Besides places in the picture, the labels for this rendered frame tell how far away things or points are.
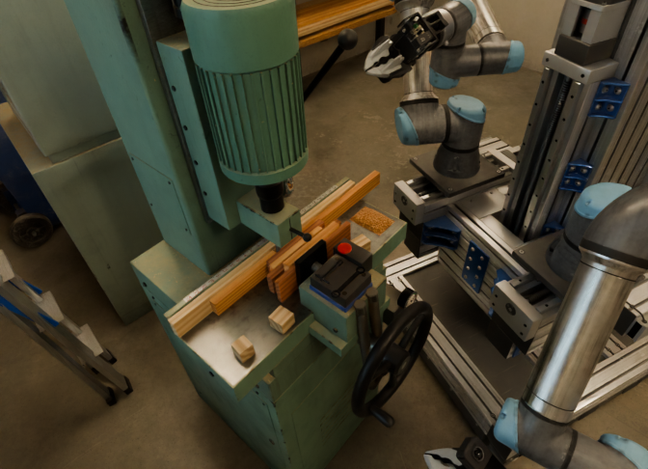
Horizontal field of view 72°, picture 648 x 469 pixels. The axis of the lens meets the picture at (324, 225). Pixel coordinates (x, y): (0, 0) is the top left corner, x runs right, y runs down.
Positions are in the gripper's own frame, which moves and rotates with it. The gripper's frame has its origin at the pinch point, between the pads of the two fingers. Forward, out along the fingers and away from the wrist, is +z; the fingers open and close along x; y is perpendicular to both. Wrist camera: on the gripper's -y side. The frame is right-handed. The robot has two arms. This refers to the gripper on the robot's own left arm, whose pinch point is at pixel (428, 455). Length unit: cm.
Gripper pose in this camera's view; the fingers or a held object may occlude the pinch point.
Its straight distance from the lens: 98.5
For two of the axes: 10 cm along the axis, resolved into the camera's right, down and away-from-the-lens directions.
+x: 6.6, -5.4, 5.2
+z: -6.2, 0.0, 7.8
